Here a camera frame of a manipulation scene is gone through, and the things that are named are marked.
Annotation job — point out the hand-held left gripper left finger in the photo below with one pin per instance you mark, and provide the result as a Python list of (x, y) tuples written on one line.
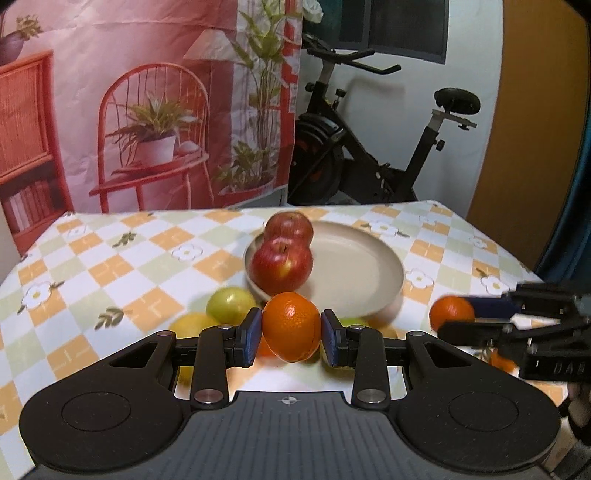
[(253, 332)]

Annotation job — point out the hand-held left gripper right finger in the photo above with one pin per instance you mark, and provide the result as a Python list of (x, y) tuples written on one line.
[(328, 337)]

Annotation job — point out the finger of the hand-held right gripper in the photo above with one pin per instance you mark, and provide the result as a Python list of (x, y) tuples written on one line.
[(489, 307), (461, 331)]

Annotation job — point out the orange mandarin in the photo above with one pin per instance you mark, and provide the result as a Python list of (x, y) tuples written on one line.
[(450, 310), (264, 350), (503, 362), (291, 325)]

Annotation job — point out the red apple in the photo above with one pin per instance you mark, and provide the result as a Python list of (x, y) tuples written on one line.
[(281, 267), (288, 226)]

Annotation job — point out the beige round plate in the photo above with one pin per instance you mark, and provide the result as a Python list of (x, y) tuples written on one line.
[(355, 267)]

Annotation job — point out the yellow citrus fruit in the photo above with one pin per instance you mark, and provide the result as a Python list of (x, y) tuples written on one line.
[(194, 323)]

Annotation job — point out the dark teal cloth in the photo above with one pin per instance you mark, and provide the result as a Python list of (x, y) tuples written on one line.
[(572, 230)]

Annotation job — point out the checked flower tablecloth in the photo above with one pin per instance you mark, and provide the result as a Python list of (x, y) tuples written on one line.
[(115, 277)]

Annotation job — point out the black exercise bike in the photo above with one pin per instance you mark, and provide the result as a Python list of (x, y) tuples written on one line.
[(323, 175)]

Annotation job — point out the wooden door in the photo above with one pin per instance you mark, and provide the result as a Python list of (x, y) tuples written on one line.
[(521, 115)]

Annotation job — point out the dark glass window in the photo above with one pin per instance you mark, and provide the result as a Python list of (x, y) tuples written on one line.
[(392, 27)]

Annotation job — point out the white crumpled bag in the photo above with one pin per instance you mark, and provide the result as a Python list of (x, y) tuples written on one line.
[(313, 9)]

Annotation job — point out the pink printed backdrop cloth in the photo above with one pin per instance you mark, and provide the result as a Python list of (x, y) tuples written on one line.
[(92, 46)]

